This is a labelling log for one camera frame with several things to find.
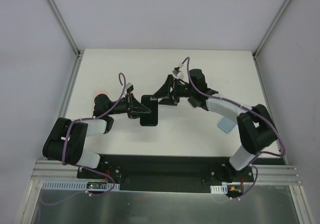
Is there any black phone case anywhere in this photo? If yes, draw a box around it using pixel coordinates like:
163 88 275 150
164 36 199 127
139 94 159 128

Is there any phone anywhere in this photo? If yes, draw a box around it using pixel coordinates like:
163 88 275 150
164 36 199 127
217 117 237 134

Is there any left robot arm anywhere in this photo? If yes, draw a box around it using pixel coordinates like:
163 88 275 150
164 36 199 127
42 93 152 179

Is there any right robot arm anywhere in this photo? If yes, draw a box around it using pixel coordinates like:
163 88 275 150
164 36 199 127
153 69 278 183

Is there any pink phone case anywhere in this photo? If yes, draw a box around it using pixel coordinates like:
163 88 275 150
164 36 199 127
93 89 108 99

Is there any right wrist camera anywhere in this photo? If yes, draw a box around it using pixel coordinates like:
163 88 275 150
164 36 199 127
172 66 184 80

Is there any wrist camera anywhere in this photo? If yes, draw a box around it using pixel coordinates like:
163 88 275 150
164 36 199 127
125 82 134 94
172 66 184 80

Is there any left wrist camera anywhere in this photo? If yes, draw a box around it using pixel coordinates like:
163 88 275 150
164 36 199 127
125 82 134 94

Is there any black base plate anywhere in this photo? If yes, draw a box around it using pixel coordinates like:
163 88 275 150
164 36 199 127
70 154 254 194

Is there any right white cable duct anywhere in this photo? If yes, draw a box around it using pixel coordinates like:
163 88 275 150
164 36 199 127
210 184 228 195

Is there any white cable duct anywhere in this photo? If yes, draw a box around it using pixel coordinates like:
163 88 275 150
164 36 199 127
210 184 228 195
41 180 120 192

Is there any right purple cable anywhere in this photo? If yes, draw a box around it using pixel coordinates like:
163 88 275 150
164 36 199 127
178 56 287 205

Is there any aluminium frame rail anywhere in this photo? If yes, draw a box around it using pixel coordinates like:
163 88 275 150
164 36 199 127
31 160 303 186

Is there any left white cable duct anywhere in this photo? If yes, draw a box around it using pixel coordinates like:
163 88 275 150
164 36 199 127
41 180 120 192

